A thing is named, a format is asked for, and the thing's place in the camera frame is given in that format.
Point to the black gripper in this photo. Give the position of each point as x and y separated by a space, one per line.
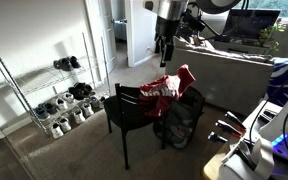
165 30

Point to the red t-shirt white print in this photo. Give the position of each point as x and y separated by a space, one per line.
160 93

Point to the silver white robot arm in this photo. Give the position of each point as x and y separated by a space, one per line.
170 8

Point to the black laundry bag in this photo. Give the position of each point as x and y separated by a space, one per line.
182 120

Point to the grey sofa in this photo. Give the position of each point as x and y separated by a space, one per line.
224 76

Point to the white door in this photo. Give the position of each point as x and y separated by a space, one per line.
100 33

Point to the black wooden chair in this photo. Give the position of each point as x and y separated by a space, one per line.
125 111

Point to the dark computer monitor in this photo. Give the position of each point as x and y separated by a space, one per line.
250 23

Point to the black shoe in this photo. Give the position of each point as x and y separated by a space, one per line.
62 64
74 61

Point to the black sandal pair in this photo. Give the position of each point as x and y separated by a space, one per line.
81 90

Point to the white sneaker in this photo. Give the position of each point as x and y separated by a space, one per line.
65 124
68 97
61 104
87 109
56 130
79 116

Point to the green potted plant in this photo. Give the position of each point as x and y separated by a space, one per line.
269 35

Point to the blue white patterned blanket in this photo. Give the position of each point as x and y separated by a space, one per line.
285 80

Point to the dark grey sneaker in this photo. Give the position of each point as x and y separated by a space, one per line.
50 108
42 113

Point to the white robot control box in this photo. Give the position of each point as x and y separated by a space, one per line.
284 140

